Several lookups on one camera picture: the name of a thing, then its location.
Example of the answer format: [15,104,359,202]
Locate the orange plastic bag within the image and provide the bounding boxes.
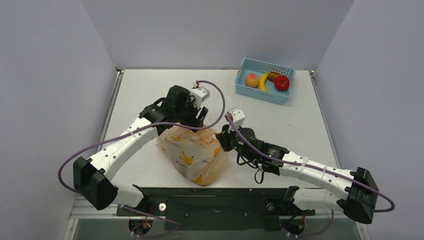
[156,126,230,187]

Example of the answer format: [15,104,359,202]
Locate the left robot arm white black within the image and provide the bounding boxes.
[72,85,210,215]

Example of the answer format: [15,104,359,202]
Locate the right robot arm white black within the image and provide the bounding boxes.
[216,124,379,224]

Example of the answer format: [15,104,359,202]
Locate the fake yellow banana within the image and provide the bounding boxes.
[257,72,269,92]

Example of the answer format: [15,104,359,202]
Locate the fake peach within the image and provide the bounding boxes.
[244,73,260,88]

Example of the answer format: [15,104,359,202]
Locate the fake brown kiwi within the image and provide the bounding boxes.
[267,71,280,82]

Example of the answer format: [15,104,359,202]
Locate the fake red tomato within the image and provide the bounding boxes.
[274,75,291,92]

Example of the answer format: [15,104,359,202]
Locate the light blue plastic basket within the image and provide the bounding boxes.
[234,57,296,105]

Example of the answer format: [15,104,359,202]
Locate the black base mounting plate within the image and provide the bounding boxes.
[116,187,316,231]

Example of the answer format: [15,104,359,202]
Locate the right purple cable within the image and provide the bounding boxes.
[225,113,396,239]

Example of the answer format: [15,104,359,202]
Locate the purple cable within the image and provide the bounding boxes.
[57,79,227,239]
[225,113,396,239]

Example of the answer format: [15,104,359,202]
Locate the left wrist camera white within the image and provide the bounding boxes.
[190,86,210,109]

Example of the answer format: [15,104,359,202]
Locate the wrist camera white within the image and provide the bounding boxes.
[190,86,210,109]
[225,107,246,131]

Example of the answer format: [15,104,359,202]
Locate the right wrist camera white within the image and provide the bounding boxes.
[225,107,246,131]

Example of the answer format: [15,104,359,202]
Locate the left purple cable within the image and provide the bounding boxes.
[57,79,227,239]

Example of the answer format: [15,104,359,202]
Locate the aluminium rail frame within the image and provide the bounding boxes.
[63,197,371,240]

